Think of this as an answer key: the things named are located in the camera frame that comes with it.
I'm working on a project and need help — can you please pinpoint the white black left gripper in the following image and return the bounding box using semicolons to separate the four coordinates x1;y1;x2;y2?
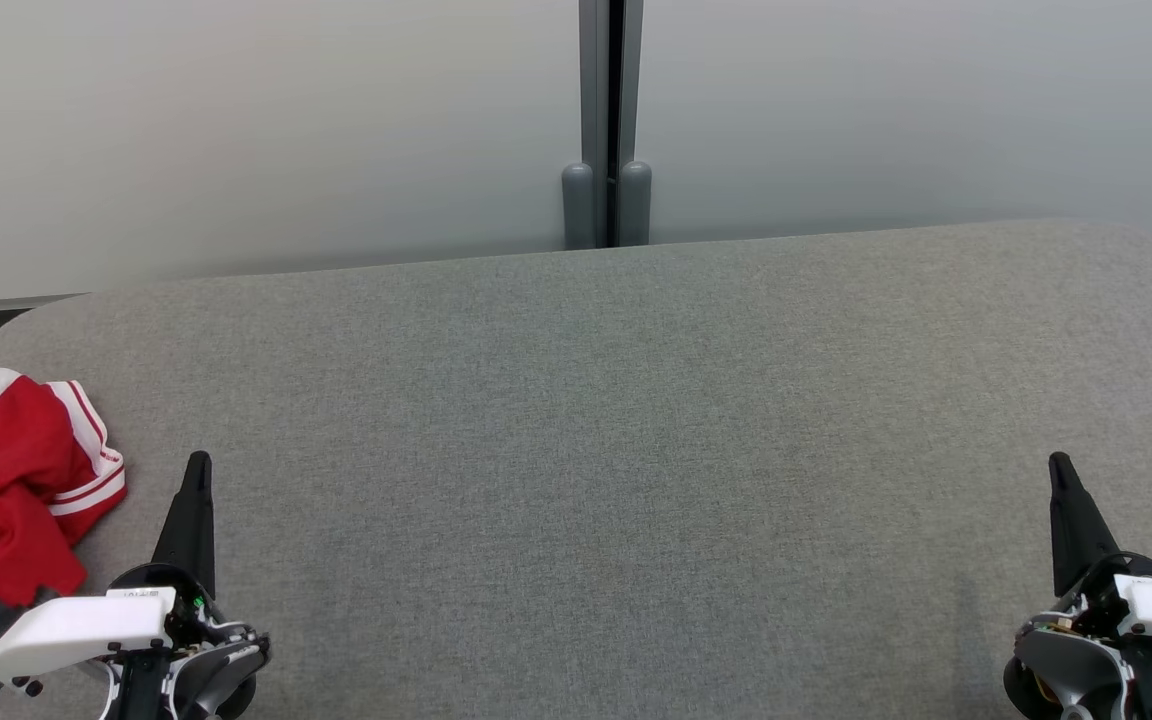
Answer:
0;452;242;683

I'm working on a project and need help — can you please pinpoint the red white sports garment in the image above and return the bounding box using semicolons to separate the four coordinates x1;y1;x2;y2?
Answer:
0;364;128;546

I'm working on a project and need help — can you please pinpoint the grey post foot cap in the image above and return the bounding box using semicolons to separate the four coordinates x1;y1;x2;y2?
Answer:
562;162;597;250
619;160;653;247

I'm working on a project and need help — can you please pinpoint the grey metal partition post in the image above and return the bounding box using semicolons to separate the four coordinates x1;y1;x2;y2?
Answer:
579;0;645;248

